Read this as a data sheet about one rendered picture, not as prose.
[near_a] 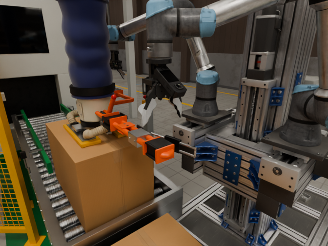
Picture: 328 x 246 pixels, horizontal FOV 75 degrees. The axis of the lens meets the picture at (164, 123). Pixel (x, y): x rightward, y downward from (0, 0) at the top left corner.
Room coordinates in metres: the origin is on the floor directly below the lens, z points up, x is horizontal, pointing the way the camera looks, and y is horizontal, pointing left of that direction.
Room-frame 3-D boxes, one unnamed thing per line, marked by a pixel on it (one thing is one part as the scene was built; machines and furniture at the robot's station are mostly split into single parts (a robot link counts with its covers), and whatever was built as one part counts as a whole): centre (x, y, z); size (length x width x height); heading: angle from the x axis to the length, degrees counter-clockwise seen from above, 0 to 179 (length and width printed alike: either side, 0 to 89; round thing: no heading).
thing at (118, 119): (0.93, 0.23, 1.08); 0.10 x 0.08 x 0.06; 127
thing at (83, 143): (1.07, 0.45, 0.97); 0.34 x 0.10 x 0.05; 37
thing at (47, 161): (1.90, 1.31, 0.60); 1.60 x 0.11 x 0.09; 38
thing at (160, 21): (0.67, 0.01, 1.47); 0.09 x 0.08 x 0.11; 92
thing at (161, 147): (0.65, 0.02, 1.08); 0.08 x 0.07 x 0.05; 37
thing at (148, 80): (0.68, 0.02, 1.31); 0.09 x 0.08 x 0.12; 36
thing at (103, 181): (1.14, 0.40, 0.75); 0.60 x 0.40 x 0.40; 38
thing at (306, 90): (0.82, -0.57, 1.20); 0.13 x 0.12 x 0.14; 2
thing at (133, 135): (0.76, 0.10, 1.07); 0.07 x 0.07 x 0.04; 37
